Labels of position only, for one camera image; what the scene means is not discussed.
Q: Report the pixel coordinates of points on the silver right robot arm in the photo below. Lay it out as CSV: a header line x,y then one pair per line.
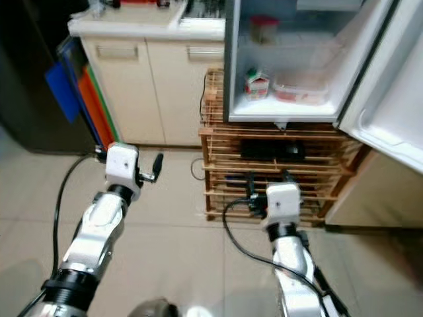
x,y
294,277

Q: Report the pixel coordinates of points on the clear plastic food container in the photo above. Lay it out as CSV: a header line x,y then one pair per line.
x,y
301,94

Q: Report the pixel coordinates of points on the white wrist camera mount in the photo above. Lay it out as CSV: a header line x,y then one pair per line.
x,y
283,203
122,165

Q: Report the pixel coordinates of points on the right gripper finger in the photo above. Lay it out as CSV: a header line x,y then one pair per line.
x,y
249,188
286,178

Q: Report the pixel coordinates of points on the dark tall appliance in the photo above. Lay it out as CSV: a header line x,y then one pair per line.
x,y
20,79

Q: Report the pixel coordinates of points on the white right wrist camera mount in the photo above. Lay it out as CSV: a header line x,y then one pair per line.
x,y
283,203

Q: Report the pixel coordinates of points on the green cutting board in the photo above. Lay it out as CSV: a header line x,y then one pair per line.
x,y
102,102

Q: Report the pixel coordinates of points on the small milk carton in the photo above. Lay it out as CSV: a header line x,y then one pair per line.
x,y
256,87

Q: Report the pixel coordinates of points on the white freezer compartment flap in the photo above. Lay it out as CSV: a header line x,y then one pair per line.
x,y
330,4

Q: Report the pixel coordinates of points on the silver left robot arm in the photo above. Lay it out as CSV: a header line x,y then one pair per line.
x,y
102,231

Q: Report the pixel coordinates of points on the grey mini fridge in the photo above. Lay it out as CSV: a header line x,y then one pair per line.
x,y
310,59

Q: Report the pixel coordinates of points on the mini fridge door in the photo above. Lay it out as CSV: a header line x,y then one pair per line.
x,y
386,99

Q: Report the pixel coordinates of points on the grey left robot leg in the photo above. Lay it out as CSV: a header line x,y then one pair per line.
x,y
152,309

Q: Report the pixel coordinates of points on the red flat box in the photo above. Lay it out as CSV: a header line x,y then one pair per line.
x,y
139,3

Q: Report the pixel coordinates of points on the black power adapter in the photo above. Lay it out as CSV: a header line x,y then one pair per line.
x,y
271,150

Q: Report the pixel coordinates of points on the steel sink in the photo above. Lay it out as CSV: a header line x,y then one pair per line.
x,y
205,8

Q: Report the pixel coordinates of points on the orange cutting board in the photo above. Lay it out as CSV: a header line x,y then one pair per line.
x,y
89,105

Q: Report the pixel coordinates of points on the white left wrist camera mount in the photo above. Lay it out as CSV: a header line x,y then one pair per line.
x,y
122,165

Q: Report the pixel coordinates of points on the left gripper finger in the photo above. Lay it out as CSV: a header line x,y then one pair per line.
x,y
158,166

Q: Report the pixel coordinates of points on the cream kitchen cabinet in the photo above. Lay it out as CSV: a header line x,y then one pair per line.
x,y
139,92

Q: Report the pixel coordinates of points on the wooden slatted rack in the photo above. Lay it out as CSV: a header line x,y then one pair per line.
x,y
231,134

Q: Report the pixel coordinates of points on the white counter unit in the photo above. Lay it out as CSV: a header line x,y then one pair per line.
x,y
377,198

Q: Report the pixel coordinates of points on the jar with red lid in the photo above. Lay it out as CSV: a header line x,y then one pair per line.
x,y
264,21

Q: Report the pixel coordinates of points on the blue cutting board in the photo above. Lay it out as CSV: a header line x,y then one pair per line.
x,y
61,96

